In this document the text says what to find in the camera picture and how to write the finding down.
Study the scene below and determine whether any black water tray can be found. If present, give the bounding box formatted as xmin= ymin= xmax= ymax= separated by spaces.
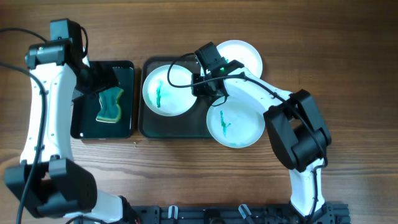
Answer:
xmin=70 ymin=60 xmax=135 ymax=139

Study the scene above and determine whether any light blue plate stained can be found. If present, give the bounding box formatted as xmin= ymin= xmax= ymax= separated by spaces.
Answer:
xmin=206 ymin=96 xmax=266 ymax=148

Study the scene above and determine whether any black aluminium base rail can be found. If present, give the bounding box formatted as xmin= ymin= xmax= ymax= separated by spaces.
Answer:
xmin=132 ymin=203 xmax=351 ymax=224

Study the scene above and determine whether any white plate stained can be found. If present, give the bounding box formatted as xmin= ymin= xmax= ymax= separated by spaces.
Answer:
xmin=216 ymin=40 xmax=263 ymax=78
xmin=142 ymin=65 xmax=197 ymax=116

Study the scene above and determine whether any white plate top stained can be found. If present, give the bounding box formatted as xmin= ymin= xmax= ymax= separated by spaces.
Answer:
xmin=216 ymin=40 xmax=263 ymax=78

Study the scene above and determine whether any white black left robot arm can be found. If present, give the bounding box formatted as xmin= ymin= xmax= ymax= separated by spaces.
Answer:
xmin=4 ymin=19 xmax=141 ymax=223

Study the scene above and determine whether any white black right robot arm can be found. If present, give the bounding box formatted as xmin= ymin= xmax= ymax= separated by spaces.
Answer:
xmin=192 ymin=42 xmax=331 ymax=222

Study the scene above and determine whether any dark grey serving tray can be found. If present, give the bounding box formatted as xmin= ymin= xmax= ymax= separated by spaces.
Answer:
xmin=137 ymin=56 xmax=215 ymax=139

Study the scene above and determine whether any green yellow sponge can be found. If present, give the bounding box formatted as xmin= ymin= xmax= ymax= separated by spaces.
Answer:
xmin=96 ymin=87 xmax=124 ymax=123

